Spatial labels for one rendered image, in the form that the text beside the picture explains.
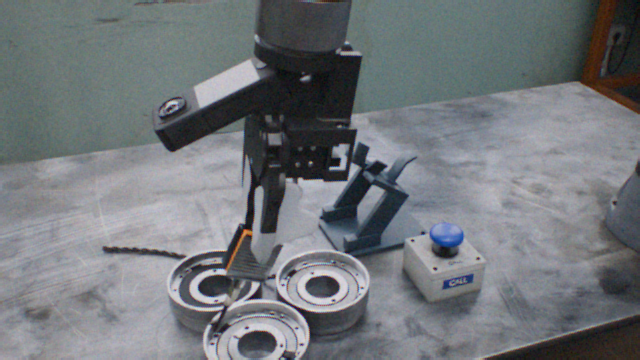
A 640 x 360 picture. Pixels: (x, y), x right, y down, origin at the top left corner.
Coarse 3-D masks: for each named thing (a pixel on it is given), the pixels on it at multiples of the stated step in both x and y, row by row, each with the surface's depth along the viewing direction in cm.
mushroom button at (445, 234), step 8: (440, 224) 72; (448, 224) 72; (432, 232) 71; (440, 232) 70; (448, 232) 70; (456, 232) 71; (432, 240) 71; (440, 240) 70; (448, 240) 70; (456, 240) 70; (448, 248) 72
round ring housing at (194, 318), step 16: (192, 256) 72; (208, 256) 73; (176, 272) 70; (208, 272) 71; (224, 272) 71; (176, 288) 69; (192, 288) 69; (208, 288) 71; (224, 288) 72; (256, 288) 67; (176, 304) 65; (192, 320) 65; (208, 320) 65
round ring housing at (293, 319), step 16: (240, 304) 65; (256, 304) 65; (272, 304) 65; (224, 320) 64; (240, 320) 65; (288, 320) 64; (304, 320) 63; (208, 336) 61; (240, 336) 62; (256, 336) 64; (272, 336) 63; (304, 336) 62; (208, 352) 59; (240, 352) 63; (272, 352) 64; (304, 352) 59
